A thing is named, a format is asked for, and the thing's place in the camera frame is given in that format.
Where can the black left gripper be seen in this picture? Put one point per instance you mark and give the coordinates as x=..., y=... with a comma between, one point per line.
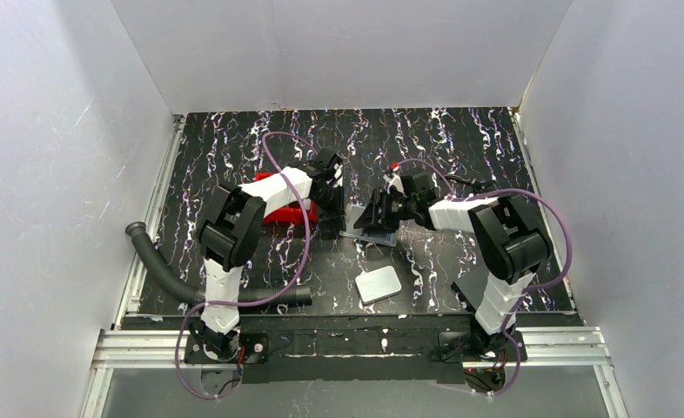
x=331, y=211

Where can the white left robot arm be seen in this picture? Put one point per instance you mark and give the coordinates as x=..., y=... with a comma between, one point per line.
x=228, y=235

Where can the silver metal tin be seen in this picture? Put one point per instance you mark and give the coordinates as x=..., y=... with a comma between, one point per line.
x=377, y=284

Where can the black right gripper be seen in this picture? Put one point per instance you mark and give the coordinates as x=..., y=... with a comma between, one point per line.
x=378, y=209

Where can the red plastic bin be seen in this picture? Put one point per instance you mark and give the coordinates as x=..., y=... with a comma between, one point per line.
x=287, y=210

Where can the grey leather card holder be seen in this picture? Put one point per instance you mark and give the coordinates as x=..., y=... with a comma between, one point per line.
x=352, y=214

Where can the black flat plate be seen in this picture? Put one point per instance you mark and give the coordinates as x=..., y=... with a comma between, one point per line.
x=470, y=286

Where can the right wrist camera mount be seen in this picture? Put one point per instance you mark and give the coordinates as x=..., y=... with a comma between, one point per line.
x=392, y=178

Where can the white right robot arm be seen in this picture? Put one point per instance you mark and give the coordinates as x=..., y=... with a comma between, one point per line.
x=510, y=235

